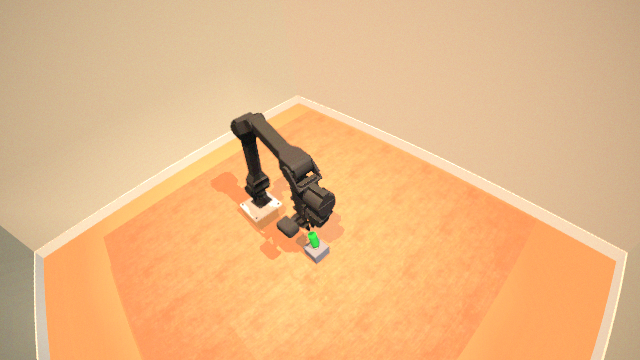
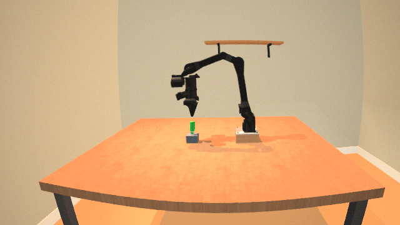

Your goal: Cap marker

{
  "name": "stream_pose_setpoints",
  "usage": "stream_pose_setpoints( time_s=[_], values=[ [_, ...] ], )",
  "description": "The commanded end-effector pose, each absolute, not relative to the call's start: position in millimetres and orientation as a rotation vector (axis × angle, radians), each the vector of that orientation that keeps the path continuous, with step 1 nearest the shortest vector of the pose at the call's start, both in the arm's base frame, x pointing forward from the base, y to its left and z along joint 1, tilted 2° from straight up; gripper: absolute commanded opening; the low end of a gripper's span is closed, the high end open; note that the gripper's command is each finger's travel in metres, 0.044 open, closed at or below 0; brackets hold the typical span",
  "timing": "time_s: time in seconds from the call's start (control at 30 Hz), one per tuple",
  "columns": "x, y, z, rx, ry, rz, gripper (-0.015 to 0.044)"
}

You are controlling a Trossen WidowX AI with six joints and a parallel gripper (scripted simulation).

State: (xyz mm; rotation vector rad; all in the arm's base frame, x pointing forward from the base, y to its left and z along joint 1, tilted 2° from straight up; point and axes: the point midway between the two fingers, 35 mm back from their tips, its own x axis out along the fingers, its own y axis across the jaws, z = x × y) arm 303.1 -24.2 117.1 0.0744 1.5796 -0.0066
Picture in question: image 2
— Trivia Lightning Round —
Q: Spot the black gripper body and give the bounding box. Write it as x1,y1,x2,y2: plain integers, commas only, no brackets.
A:
183,86,199,105

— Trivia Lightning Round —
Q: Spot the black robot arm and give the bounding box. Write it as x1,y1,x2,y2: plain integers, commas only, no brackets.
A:
171,52,256,133

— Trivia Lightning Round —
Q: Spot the green marker cap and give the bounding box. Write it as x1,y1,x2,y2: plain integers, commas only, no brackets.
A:
189,121,195,132

